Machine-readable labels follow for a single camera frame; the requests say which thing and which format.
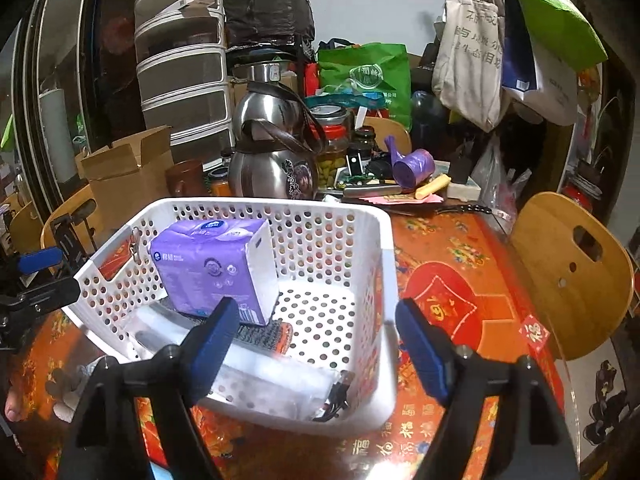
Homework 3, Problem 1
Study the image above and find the person's left hand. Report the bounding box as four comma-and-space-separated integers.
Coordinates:
5, 385, 26, 423

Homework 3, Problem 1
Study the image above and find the green shopping bag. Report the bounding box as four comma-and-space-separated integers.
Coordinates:
317, 42, 413, 131

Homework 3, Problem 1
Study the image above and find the glass jar of pickles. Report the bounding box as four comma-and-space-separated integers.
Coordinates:
310, 105, 353, 186

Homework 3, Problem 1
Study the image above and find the yellow stick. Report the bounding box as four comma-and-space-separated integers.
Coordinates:
415, 175, 453, 201

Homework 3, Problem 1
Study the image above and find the bright green hanging bag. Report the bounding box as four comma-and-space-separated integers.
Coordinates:
495, 0, 608, 73

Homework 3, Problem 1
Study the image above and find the dark blue bottle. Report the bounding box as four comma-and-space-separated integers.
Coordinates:
410, 91, 446, 136

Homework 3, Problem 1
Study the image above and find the grey knit glove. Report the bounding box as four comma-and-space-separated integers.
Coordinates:
235, 317, 293, 356

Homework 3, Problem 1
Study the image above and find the jar with orange contents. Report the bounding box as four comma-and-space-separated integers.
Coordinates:
207, 166, 232, 197

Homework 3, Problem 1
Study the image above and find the open cardboard box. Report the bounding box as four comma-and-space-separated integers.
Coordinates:
75, 125, 176, 233

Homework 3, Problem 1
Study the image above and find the wooden chair back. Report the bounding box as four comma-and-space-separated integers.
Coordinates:
362, 116, 413, 156

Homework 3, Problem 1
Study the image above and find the black folding phone stand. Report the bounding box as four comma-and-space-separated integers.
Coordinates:
50, 212, 98, 271

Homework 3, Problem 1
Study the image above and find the white perforated plastic basket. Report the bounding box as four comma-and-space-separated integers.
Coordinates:
62, 197, 401, 438

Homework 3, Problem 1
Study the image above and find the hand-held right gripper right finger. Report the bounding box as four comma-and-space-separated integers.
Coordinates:
395, 297, 581, 480

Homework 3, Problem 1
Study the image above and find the white and blue bag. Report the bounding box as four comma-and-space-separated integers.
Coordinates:
500, 0, 581, 126

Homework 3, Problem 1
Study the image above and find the red square sticker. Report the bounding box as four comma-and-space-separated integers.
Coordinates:
519, 316, 551, 356

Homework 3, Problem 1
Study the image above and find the grey plastic drawer tower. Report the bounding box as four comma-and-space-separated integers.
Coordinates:
134, 0, 236, 171

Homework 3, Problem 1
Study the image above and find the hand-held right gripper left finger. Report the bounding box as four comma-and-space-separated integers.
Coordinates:
59, 296, 241, 480

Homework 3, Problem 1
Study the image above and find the beige printed tote bag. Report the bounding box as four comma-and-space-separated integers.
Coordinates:
431, 0, 506, 133

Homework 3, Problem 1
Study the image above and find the wooden chair with handle hole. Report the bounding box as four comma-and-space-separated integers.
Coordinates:
40, 185, 108, 261
510, 191, 636, 361

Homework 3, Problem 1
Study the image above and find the white sock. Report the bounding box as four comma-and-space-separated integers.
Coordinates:
47, 360, 101, 421

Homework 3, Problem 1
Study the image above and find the brown mug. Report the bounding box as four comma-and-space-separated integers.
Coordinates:
165, 159, 207, 198

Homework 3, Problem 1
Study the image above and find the purple plastic scoop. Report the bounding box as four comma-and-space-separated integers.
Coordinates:
385, 135, 437, 192

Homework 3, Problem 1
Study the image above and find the steel pot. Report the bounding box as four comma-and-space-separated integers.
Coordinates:
232, 60, 296, 86

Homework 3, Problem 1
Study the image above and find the red floral tablecloth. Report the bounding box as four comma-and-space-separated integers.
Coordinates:
15, 205, 566, 480

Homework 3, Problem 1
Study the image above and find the purple tissue pack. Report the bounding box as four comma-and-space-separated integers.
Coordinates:
149, 217, 280, 327

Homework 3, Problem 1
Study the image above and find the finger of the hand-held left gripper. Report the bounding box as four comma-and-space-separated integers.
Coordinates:
0, 277, 81, 316
17, 247, 63, 273

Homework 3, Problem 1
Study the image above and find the dark glass-door cabinet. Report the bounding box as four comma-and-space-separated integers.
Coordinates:
0, 0, 136, 221

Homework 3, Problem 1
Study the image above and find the clear plastic bag with label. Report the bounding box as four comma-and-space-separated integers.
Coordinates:
120, 305, 356, 423

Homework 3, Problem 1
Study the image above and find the black plastic bag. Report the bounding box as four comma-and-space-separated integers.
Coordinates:
222, 0, 317, 53

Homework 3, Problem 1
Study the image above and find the gourd-shaped steel kettle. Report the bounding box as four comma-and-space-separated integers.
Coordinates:
227, 80, 327, 202

